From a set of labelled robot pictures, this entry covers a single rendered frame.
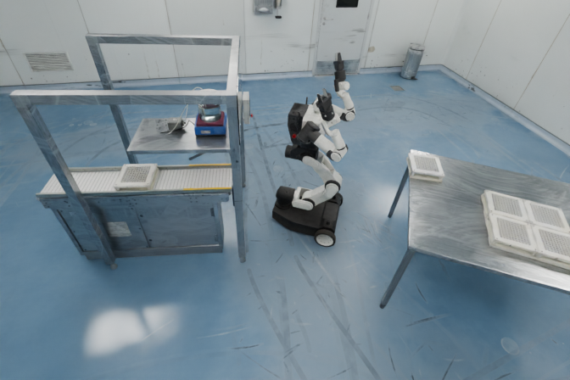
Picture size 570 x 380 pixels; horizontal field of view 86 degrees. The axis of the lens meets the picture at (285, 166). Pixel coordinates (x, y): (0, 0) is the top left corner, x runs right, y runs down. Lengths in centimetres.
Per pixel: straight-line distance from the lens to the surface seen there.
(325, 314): 272
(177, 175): 251
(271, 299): 273
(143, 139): 217
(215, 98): 179
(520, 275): 238
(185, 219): 264
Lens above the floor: 244
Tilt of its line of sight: 40 degrees down
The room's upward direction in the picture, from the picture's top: 4 degrees clockwise
